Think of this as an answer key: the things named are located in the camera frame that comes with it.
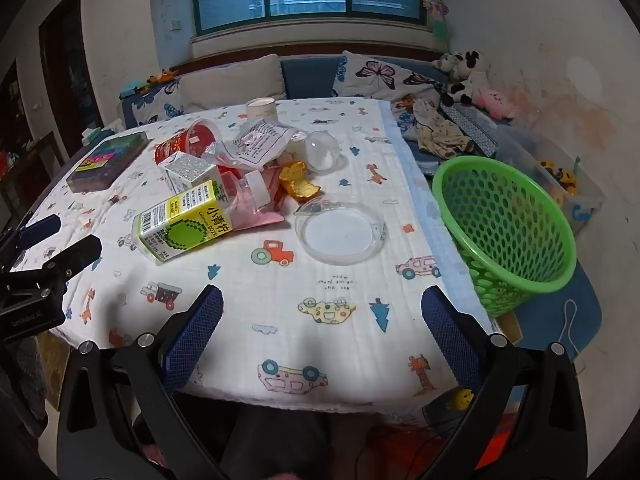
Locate butterfly print cloth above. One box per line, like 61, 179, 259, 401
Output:
135, 77, 186, 126

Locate plain white pillow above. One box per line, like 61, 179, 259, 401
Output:
177, 54, 287, 111

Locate green plastic mesh basket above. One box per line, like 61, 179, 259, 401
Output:
431, 156, 577, 318

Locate pink plastic bag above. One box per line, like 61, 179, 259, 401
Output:
220, 167, 286, 231

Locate grey patterned cushion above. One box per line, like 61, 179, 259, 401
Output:
442, 105, 501, 158

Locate clear labelled plastic bag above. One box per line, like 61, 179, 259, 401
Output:
202, 119, 306, 168

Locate red instant noodle cup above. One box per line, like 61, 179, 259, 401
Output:
154, 119, 223, 166

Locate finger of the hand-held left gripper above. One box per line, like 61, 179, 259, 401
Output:
42, 233, 104, 280
0, 214, 62, 267

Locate white paper cup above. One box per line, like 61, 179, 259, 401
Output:
246, 97, 278, 123

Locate teal tissue pack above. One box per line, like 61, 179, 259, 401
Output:
82, 127, 116, 146

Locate dark wooden door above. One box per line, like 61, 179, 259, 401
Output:
39, 0, 103, 158

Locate dark colourful flat box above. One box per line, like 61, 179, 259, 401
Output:
66, 131, 151, 194

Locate orange toy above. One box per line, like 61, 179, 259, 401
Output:
145, 69, 178, 93

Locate black white cow plush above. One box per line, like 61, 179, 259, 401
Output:
432, 51, 488, 108

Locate yellow toy vehicles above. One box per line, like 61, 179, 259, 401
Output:
540, 159, 581, 196

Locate golden crumpled wrapper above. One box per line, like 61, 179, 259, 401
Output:
278, 161, 321, 201

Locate hanging pastel decoration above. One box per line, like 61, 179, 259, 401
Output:
420, 0, 456, 48

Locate clear round plastic lid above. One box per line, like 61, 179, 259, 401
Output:
294, 199, 388, 263

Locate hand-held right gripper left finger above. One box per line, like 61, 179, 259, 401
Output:
56, 285, 226, 480

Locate butterfly print pillow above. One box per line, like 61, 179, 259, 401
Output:
332, 51, 446, 111

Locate small white patterned carton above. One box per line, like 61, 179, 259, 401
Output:
159, 152, 221, 196

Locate yellow green drink carton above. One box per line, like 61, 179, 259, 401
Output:
131, 191, 236, 263

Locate clear plastic dome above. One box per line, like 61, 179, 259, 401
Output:
304, 131, 343, 173

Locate white printed blanket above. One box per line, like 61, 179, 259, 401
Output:
10, 97, 493, 408

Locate pink plush toy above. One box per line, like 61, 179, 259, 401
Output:
472, 87, 516, 121

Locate blue sofa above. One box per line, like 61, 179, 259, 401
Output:
117, 55, 501, 176

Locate beige crumpled clothes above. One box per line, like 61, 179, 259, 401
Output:
412, 100, 476, 161

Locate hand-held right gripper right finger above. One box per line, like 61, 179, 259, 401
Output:
421, 285, 588, 480

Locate clear plastic storage box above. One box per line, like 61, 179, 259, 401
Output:
492, 132, 606, 236

